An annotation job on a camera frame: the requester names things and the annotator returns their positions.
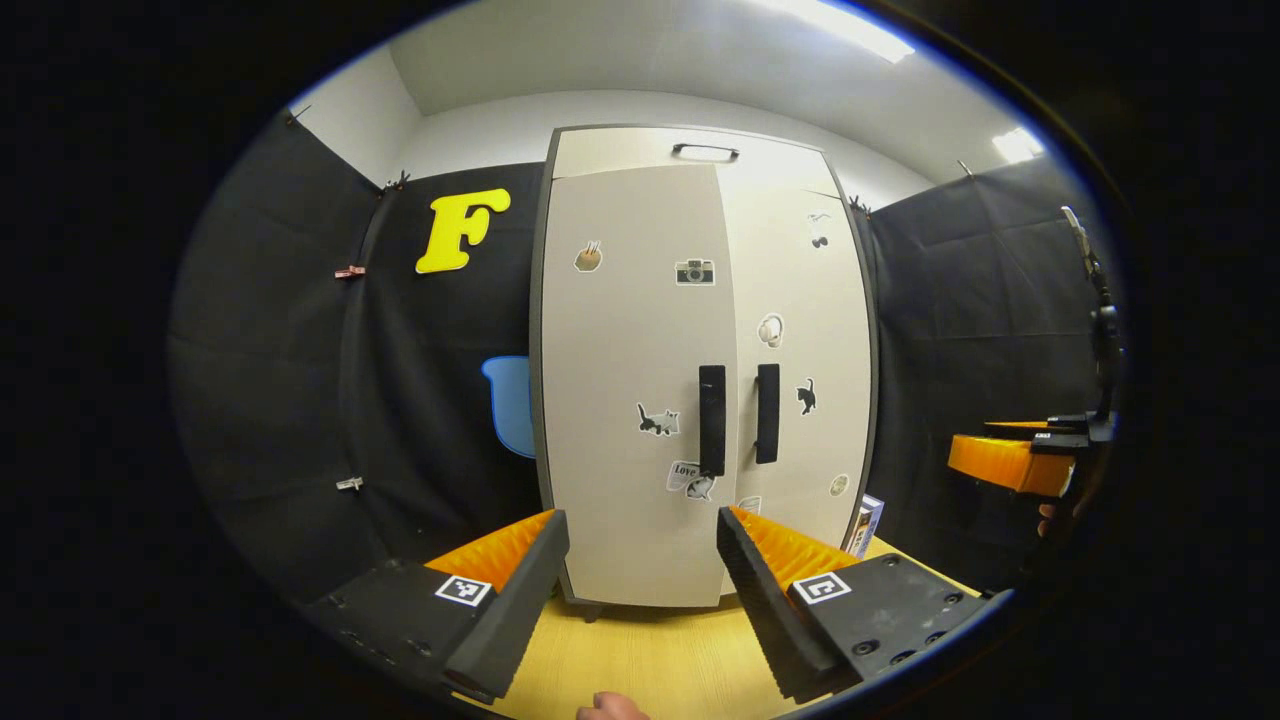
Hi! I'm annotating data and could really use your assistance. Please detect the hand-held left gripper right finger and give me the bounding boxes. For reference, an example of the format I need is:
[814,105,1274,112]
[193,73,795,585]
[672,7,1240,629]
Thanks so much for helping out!
[716,505,1001,703]

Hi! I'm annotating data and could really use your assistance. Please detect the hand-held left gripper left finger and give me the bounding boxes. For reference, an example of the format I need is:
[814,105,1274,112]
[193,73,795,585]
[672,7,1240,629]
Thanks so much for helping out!
[300,508,571,703]

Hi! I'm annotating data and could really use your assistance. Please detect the white shoe cabinet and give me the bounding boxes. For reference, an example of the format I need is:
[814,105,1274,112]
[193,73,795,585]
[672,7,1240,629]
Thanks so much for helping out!
[528,123,881,611]

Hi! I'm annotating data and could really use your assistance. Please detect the white cabinet door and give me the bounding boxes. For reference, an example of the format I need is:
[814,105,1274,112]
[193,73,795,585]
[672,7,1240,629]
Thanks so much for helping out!
[540,163,741,608]
[712,160,873,598]

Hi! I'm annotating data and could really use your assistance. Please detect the white cabinet drawer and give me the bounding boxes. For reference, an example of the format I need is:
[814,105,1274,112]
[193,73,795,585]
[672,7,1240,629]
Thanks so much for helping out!
[550,125,843,201]

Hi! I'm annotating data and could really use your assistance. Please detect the upright books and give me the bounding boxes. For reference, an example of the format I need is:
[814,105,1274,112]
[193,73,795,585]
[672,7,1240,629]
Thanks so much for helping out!
[843,493,886,559]

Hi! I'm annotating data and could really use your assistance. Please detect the small ceiling light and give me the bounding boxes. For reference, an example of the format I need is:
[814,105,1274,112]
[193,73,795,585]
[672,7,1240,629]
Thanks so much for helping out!
[992,127,1046,164]

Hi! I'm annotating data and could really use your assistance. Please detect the long ceiling light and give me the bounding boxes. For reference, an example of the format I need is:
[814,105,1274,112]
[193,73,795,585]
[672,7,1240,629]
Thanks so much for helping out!
[770,0,916,64]

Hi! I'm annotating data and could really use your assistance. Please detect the black door handle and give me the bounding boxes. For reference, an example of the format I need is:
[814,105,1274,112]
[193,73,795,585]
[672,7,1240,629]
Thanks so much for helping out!
[755,363,781,466]
[698,365,727,478]

